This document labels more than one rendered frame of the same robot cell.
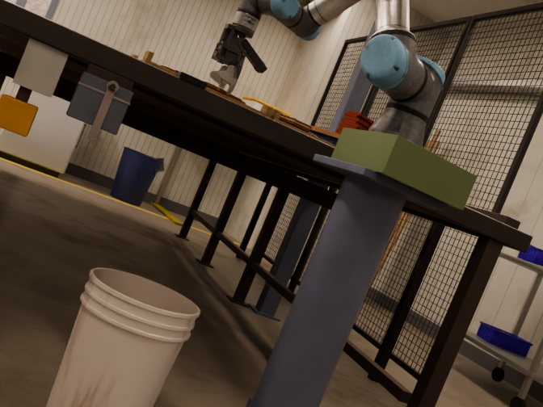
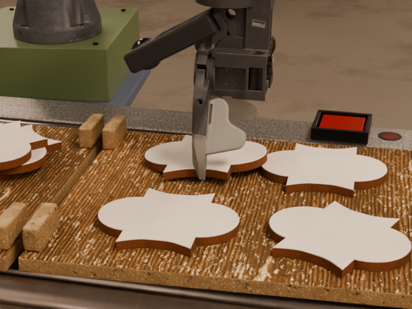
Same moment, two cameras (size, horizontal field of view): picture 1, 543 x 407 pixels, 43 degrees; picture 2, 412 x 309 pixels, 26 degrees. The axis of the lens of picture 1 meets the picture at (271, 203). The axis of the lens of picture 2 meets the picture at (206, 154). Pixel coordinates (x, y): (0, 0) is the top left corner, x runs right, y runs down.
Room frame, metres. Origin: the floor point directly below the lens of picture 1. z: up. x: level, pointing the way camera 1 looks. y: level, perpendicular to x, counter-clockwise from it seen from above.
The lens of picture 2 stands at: (2.94, 0.79, 1.36)
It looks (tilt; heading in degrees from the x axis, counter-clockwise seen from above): 23 degrees down; 213
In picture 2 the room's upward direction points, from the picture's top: straight up
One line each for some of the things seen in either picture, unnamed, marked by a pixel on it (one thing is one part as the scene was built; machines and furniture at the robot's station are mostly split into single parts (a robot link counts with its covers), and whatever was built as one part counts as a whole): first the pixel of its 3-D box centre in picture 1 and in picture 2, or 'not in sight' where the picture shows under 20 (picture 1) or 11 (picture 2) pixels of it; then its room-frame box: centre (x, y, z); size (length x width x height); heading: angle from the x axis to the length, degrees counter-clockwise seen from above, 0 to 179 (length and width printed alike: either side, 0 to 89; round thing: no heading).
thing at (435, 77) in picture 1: (416, 86); not in sight; (1.81, -0.23, 1.13); 0.13 x 0.12 x 0.14; 139
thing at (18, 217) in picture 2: not in sight; (10, 224); (2.38, 0.20, 0.95); 0.06 x 0.02 x 0.03; 22
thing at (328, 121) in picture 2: not in sight; (341, 127); (1.88, 0.33, 0.92); 0.06 x 0.06 x 0.01; 19
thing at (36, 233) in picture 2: not in sight; (41, 226); (2.36, 0.23, 0.95); 0.06 x 0.02 x 0.03; 22
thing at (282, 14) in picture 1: (281, 6); not in sight; (2.05, 0.20, 1.24); 0.11 x 0.11 x 0.08; 49
